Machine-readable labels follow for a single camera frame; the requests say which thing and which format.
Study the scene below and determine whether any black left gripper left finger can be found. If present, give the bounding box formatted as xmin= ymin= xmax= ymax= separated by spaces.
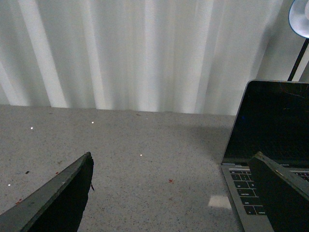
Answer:
xmin=0 ymin=152 xmax=94 ymax=232

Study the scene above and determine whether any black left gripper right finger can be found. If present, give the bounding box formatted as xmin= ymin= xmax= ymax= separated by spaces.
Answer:
xmin=249 ymin=152 xmax=309 ymax=232

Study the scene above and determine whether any grey laptop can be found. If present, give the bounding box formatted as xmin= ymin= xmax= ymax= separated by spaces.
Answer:
xmin=221 ymin=80 xmax=309 ymax=232

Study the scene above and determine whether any blue desk lamp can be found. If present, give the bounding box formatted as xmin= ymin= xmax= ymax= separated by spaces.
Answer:
xmin=288 ymin=0 xmax=309 ymax=82

